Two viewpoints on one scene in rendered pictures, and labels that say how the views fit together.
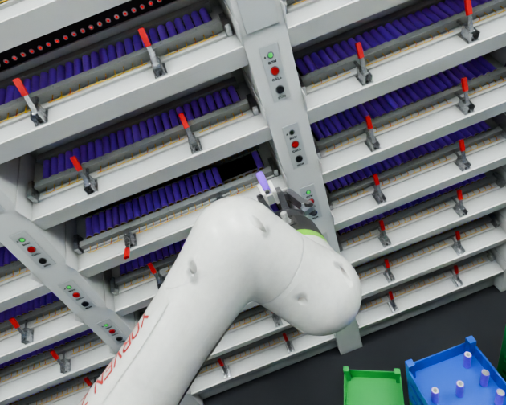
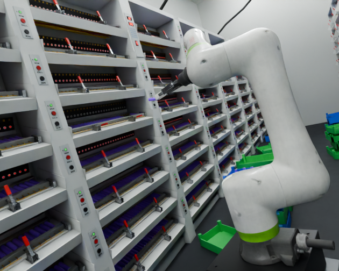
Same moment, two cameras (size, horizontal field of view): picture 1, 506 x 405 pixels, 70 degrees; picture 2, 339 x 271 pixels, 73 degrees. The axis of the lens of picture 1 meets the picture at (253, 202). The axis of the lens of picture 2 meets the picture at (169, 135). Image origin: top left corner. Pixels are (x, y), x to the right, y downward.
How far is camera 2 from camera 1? 126 cm
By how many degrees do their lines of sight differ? 61
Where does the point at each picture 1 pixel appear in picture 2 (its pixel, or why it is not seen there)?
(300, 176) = (155, 113)
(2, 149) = (57, 56)
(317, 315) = not seen: hidden behind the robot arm
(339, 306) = not seen: hidden behind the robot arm
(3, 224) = (44, 92)
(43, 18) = (85, 23)
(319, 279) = not seen: hidden behind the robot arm
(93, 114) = (94, 59)
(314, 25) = (150, 63)
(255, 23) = (138, 55)
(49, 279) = (55, 140)
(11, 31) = (75, 21)
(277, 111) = (146, 84)
